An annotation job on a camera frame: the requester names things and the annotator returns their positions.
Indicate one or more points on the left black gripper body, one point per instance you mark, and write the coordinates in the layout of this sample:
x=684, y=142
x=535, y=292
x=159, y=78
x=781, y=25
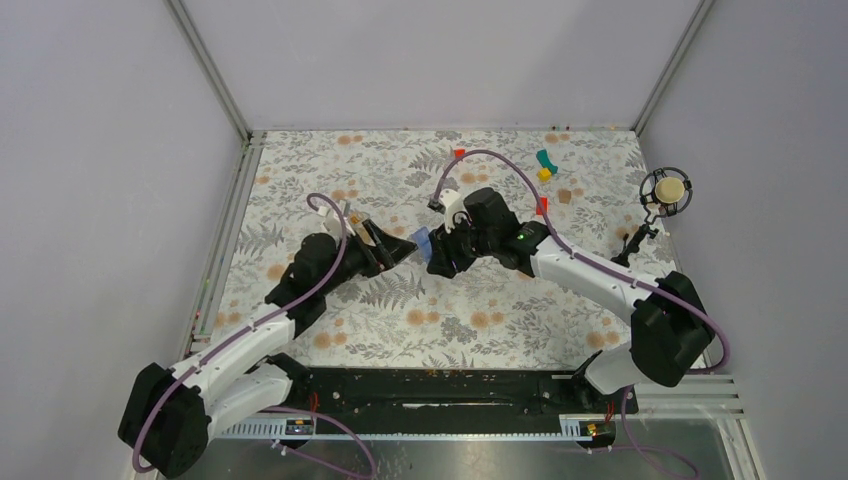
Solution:
x=358, y=259

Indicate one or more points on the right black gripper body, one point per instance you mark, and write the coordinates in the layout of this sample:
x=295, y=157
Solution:
x=468, y=245

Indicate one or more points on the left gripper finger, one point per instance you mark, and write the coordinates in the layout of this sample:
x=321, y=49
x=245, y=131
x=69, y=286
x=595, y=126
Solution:
x=375, y=232
x=392, y=251

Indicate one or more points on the blue weekly pill organizer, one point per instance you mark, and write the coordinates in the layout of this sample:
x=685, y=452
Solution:
x=421, y=238

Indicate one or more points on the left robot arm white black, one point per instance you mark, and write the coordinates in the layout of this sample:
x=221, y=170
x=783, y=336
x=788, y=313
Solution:
x=174, y=412

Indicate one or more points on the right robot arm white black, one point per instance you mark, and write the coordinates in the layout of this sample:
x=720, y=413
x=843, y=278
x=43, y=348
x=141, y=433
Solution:
x=668, y=329

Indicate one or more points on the amber pill bottle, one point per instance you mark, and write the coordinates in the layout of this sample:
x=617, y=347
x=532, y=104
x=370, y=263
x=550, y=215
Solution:
x=356, y=220

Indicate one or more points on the red rectangular block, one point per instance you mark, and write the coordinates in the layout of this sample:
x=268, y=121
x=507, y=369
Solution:
x=542, y=206

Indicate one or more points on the yellow cube block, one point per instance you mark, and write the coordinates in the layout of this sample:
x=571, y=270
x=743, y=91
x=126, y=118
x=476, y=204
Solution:
x=544, y=175

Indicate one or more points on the brown wooden block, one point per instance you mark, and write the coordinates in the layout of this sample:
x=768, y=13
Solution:
x=564, y=196

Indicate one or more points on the teal curved block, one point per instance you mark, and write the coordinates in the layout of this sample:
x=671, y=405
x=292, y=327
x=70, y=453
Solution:
x=543, y=158

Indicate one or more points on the floral patterned table mat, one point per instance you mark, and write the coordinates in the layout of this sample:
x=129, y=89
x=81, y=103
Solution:
x=488, y=316

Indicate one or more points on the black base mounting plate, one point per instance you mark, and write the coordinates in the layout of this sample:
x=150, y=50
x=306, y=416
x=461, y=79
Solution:
x=429, y=401

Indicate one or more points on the microphone on tripod stand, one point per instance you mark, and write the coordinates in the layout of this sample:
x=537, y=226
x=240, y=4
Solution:
x=664, y=192

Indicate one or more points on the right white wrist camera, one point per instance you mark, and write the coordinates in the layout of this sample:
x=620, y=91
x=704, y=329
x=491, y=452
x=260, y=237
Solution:
x=448, y=202

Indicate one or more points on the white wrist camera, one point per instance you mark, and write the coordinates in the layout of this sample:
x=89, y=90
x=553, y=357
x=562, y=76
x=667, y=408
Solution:
x=334, y=224
x=448, y=202

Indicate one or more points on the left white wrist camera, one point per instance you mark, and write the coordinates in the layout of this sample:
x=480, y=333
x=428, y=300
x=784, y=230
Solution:
x=334, y=224

